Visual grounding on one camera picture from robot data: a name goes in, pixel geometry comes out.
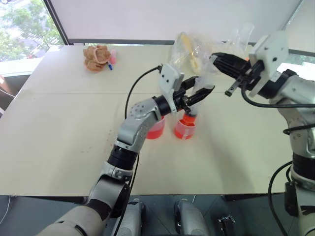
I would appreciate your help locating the clear bag with yellow contents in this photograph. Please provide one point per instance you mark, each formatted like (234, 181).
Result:
(187, 52)

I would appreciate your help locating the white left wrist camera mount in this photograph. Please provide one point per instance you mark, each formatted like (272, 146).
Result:
(168, 78)

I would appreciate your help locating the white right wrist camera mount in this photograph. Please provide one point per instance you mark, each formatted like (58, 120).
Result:
(273, 54)

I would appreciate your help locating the brown lumpy toy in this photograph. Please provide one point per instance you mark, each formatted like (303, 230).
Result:
(96, 57)

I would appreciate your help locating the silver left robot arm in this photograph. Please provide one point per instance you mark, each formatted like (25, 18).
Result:
(137, 123)

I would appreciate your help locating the small pink toy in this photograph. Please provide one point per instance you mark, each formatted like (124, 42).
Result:
(113, 56)

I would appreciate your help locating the small blue pen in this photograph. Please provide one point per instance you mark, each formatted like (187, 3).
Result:
(110, 66)

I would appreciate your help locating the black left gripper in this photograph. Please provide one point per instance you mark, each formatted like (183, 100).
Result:
(180, 99)

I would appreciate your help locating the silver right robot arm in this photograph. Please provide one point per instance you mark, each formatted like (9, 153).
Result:
(295, 115)

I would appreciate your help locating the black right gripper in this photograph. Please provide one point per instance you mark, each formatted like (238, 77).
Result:
(254, 75)

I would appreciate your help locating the black window frame post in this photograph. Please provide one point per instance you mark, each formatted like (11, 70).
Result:
(57, 23)

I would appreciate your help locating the cup of red liquid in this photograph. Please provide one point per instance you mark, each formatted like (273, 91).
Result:
(155, 130)
(185, 129)

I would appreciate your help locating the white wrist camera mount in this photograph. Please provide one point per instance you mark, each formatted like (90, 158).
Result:
(168, 78)
(273, 54)

